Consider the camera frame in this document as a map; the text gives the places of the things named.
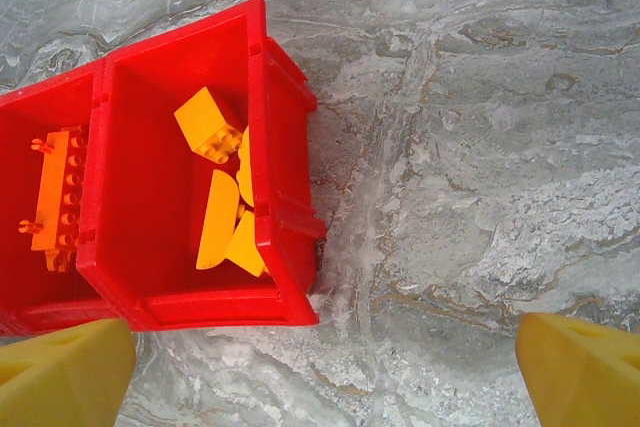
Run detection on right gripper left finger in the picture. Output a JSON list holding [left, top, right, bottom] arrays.
[[0, 317, 137, 427]]

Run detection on red plastic bin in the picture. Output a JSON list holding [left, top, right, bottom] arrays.
[[74, 0, 329, 334], [0, 66, 132, 340]]

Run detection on yellow curved bricks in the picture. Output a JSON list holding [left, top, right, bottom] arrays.
[[194, 168, 245, 272]]

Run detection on yellow lego brick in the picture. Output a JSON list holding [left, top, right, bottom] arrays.
[[235, 125, 257, 210], [223, 208, 270, 279], [173, 86, 247, 166]]

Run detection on long orange lego plate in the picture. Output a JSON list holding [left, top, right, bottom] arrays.
[[18, 123, 91, 274]]

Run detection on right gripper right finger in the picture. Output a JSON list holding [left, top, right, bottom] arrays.
[[515, 312, 640, 427]]

